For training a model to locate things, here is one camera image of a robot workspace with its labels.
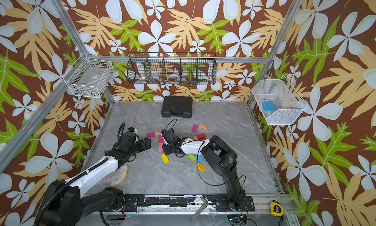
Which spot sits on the white mesh basket right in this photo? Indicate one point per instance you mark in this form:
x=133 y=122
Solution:
x=288 y=101

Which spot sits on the yellow tape measure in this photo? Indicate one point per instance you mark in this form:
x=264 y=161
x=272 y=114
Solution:
x=276 y=209

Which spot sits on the monkey picture wood block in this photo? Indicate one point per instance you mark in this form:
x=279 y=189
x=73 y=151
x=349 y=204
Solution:
x=202 y=126

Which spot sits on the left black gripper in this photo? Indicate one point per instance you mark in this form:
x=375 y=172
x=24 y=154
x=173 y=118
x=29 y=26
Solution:
x=148 y=143

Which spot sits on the black wire basket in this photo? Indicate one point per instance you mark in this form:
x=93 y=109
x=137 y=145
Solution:
x=171 y=68

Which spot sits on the black plastic tool case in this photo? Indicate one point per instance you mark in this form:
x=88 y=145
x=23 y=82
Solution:
x=177 y=106

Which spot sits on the yellow red striped block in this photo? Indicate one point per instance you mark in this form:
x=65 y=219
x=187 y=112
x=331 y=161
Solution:
x=201 y=168

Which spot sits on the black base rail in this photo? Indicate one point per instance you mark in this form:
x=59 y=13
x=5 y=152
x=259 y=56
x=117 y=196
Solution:
x=218 y=202

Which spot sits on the blue object in basket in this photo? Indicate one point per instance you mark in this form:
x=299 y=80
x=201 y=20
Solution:
x=268 y=106

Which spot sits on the magenta block top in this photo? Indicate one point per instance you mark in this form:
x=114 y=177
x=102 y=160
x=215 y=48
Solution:
x=194 y=129

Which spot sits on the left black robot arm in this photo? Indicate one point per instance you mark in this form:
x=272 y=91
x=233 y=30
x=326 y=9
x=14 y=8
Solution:
x=65 y=203

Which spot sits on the blue block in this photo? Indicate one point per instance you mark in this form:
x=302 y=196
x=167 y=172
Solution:
x=199 y=158

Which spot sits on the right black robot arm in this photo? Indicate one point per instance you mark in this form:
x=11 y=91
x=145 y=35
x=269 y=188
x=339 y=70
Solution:
x=220 y=157

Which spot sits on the grey metal bracket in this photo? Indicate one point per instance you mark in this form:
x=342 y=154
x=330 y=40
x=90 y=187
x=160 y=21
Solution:
x=200 y=210

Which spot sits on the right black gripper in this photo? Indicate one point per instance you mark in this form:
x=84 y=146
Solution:
x=165 y=149

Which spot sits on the white wire basket left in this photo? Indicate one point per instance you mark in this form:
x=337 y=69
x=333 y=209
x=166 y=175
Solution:
x=89 y=77

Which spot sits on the green block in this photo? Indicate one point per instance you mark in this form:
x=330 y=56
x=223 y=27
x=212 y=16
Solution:
x=192 y=157

